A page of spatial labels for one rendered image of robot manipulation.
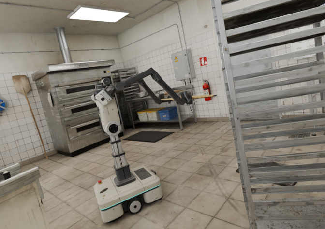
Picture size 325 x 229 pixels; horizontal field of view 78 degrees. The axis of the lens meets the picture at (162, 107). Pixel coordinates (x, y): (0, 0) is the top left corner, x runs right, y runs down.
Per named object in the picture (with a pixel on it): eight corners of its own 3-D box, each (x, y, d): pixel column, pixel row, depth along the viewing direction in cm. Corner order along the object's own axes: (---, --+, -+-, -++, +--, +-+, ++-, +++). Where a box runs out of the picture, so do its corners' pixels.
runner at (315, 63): (224, 83, 148) (224, 79, 148) (224, 83, 151) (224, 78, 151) (326, 64, 131) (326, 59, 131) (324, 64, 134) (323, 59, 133)
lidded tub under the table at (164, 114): (158, 120, 534) (156, 110, 531) (169, 115, 569) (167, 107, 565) (169, 120, 509) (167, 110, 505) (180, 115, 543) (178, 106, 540)
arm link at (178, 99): (151, 78, 210) (154, 76, 199) (154, 74, 211) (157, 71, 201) (179, 107, 217) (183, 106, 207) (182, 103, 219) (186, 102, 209)
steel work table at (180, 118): (132, 129, 602) (124, 97, 590) (149, 122, 653) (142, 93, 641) (182, 131, 471) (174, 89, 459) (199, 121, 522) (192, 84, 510)
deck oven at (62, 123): (74, 160, 423) (47, 64, 397) (54, 154, 506) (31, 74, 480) (131, 135, 534) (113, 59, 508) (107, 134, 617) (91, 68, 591)
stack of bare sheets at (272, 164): (308, 170, 213) (307, 168, 213) (291, 188, 191) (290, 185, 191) (254, 159, 263) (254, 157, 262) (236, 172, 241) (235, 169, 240)
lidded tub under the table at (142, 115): (138, 121, 595) (136, 112, 591) (149, 116, 627) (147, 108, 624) (146, 121, 567) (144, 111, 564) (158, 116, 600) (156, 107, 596)
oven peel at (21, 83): (40, 162, 458) (11, 75, 451) (40, 162, 461) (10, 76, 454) (54, 156, 480) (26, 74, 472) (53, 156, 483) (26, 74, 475)
